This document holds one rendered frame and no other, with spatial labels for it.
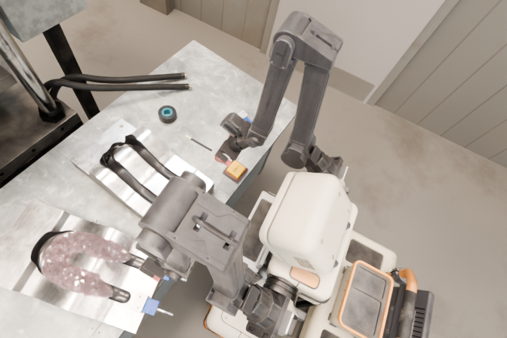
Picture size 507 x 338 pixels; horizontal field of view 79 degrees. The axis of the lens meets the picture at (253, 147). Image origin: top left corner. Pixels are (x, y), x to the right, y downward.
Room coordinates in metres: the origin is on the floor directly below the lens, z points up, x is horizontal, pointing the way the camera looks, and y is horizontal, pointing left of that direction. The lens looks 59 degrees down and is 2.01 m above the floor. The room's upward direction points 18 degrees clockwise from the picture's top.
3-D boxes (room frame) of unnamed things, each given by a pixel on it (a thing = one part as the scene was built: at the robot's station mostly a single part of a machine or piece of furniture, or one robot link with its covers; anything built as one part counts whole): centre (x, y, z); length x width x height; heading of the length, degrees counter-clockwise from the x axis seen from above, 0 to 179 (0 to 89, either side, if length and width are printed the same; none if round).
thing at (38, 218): (0.06, 0.42, 0.85); 0.50 x 0.26 x 0.11; 88
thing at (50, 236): (0.06, 0.40, 0.88); 0.34 x 0.15 x 0.07; 88
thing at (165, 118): (0.74, 0.42, 0.82); 0.08 x 0.08 x 0.04
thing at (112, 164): (0.41, 0.37, 0.92); 0.35 x 0.16 x 0.09; 71
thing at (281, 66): (0.54, 0.00, 1.40); 0.11 x 0.06 x 0.43; 169
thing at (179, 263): (0.11, 0.08, 1.40); 0.11 x 0.06 x 0.43; 169
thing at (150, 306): (0.00, 0.15, 0.85); 0.13 x 0.05 x 0.05; 88
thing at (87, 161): (0.42, 0.38, 0.87); 0.50 x 0.26 x 0.14; 71
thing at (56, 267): (0.06, 0.41, 0.90); 0.26 x 0.18 x 0.08; 88
